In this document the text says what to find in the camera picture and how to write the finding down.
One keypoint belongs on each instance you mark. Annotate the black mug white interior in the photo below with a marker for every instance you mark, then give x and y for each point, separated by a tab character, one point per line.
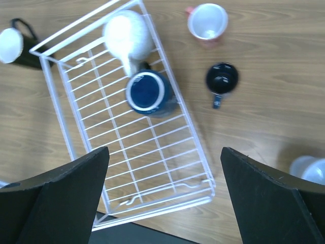
15	46

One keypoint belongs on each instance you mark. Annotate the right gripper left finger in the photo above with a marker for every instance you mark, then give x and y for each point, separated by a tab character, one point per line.
58	206

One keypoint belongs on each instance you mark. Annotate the small dark blue cup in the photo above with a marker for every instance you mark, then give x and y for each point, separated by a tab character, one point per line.
221	79

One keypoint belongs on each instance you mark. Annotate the clear plastic cup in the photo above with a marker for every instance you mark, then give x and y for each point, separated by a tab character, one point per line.
308	168

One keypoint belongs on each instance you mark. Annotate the dark blue enamel mug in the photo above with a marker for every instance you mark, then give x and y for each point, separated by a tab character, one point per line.
150	93

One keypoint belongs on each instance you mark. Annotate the red mug white interior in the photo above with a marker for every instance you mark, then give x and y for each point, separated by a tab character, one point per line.
207	23

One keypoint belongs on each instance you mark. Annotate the white speckled mug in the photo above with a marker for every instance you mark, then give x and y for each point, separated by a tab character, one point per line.
128	38

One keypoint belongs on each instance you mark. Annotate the white wire dish rack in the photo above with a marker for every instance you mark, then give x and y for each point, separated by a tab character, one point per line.
157	165

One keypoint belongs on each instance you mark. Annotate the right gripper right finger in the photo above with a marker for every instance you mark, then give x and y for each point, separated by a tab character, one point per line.
270	205

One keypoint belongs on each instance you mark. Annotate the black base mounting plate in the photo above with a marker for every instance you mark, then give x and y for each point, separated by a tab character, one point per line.
134	233

